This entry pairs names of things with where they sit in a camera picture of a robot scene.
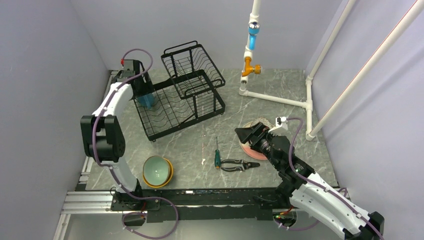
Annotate aluminium side rail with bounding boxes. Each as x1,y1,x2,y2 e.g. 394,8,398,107
52,70,119,240

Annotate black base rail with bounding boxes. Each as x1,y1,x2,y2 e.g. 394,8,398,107
110,187,291,223

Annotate white tall pole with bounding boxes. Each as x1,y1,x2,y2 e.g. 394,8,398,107
305,0,424,141

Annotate pink rimmed ceramic plate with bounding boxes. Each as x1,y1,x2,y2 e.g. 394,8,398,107
239,121,267,161

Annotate white PVC pipe frame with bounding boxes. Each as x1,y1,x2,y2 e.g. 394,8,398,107
238,0,357,142

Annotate orange pipe valve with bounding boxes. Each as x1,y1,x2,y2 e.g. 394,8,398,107
241,56,262,77

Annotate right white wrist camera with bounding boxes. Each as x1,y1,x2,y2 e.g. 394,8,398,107
268,116,288,136

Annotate black grey pliers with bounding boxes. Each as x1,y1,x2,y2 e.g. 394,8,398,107
220,158,261,172

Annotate speckled grey ceramic plate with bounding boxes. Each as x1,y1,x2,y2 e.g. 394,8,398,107
250,117,274,129

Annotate green handled screwdriver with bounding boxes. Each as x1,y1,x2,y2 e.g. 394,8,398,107
214,137,221,169

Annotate blue cylinder on pipe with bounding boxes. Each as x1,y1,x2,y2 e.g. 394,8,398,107
248,21,260,50

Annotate blue floral ceramic mug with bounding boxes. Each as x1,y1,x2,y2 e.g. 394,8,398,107
136,93,157,109

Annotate yellow ribbed ceramic bowl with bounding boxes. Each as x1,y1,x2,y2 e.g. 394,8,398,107
142,158,174,189

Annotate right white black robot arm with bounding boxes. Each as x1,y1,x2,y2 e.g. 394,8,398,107
234,122,385,240

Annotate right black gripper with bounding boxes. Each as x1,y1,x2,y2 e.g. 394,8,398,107
234,121,281,169

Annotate black wire dish rack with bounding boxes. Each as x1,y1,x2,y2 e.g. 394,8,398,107
134,40,226,142

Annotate mint green ceramic bowl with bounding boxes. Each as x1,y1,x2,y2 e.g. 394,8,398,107
142,155,171,185

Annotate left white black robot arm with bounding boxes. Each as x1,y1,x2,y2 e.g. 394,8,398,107
80,59,148,210

